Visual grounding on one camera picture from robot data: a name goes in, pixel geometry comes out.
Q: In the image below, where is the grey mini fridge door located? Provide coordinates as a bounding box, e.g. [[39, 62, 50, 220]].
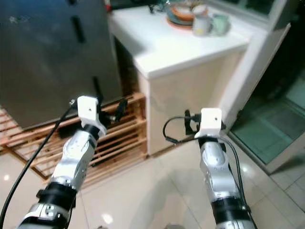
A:
[[0, 0, 123, 130]]

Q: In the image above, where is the grey mini fridge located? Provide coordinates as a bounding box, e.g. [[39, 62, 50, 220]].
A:
[[0, 0, 31, 129]]

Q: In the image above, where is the wooden slatted rack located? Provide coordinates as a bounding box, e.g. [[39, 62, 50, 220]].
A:
[[0, 92, 147, 189]]

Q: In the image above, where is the white topped beige cabinet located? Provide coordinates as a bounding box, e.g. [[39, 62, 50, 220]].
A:
[[109, 4, 291, 156]]

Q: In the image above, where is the white framed glass door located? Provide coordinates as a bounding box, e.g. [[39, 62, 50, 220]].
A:
[[219, 21, 305, 175]]

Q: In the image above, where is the grey mug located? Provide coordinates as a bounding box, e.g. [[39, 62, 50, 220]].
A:
[[192, 14, 214, 37]]

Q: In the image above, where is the orange plate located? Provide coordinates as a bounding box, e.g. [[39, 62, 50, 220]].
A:
[[167, 18, 193, 31]]

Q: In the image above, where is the teal plate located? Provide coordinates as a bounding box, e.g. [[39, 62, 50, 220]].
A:
[[166, 10, 193, 25]]

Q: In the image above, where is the pale green mug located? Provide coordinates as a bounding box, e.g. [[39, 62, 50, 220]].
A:
[[211, 13, 230, 36]]

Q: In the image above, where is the small black object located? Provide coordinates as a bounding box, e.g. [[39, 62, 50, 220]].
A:
[[148, 2, 168, 14]]

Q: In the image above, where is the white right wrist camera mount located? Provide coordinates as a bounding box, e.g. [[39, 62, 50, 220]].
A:
[[194, 108, 224, 140]]

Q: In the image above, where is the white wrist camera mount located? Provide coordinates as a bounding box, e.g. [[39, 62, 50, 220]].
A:
[[76, 95, 102, 139], [194, 108, 224, 140]]

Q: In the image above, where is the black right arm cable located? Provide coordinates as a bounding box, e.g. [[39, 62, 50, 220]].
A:
[[162, 115, 252, 214]]

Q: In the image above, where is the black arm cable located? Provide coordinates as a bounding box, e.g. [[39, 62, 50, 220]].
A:
[[0, 101, 77, 229], [162, 115, 252, 214]]

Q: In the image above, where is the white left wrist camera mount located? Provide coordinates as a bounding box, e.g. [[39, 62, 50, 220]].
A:
[[76, 95, 102, 139]]

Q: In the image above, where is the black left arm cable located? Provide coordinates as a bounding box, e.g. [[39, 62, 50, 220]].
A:
[[0, 101, 77, 229]]

